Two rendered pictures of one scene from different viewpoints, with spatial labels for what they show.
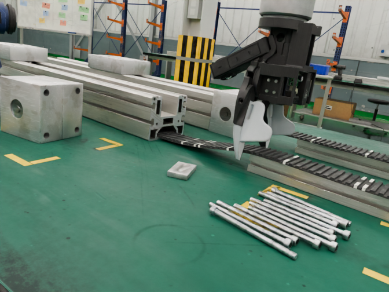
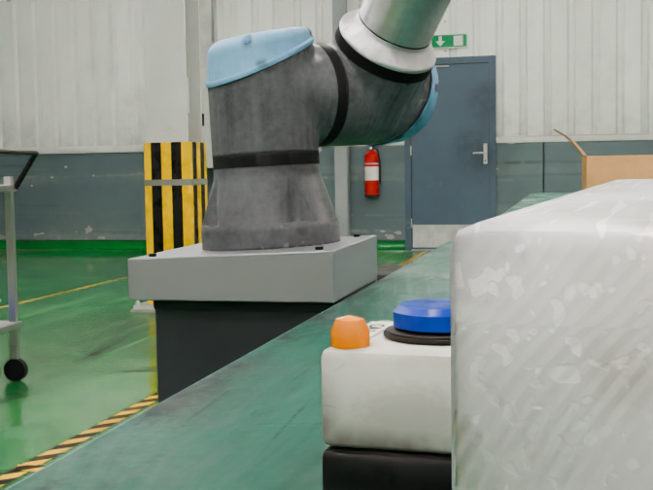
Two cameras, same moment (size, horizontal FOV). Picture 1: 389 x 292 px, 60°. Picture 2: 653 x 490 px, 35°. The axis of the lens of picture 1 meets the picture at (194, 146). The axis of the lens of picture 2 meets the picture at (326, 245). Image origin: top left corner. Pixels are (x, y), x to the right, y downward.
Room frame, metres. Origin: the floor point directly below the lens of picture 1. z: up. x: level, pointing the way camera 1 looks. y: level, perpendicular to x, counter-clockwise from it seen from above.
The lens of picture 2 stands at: (1.16, 0.34, 0.91)
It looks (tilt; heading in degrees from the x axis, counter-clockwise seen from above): 4 degrees down; 251
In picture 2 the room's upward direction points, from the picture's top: 1 degrees counter-clockwise
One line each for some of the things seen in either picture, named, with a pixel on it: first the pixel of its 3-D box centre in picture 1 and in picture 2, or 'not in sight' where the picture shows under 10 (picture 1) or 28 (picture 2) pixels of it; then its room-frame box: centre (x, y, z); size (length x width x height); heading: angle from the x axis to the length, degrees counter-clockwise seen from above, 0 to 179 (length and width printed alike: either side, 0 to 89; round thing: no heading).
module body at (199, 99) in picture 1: (117, 84); not in sight; (1.04, 0.26, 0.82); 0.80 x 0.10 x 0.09; 53
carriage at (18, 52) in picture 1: (17, 55); not in sight; (1.04, 0.57, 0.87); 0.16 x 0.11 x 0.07; 53
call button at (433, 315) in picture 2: not in sight; (442, 326); (0.97, -0.04, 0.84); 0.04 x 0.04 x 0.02
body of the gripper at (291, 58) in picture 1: (281, 64); not in sight; (0.52, -0.11, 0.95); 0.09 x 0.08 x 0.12; 53
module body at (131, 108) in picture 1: (60, 84); not in sight; (0.89, 0.38, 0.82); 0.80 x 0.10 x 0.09; 53
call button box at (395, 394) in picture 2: not in sight; (463, 406); (0.97, -0.04, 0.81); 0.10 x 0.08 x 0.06; 143
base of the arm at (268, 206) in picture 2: not in sight; (268, 198); (0.84, -0.76, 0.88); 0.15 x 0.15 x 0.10
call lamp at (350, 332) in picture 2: not in sight; (350, 330); (1.02, -0.04, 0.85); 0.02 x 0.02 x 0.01
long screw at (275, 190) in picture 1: (308, 205); not in sight; (0.39, -0.15, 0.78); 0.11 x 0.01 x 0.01; 48
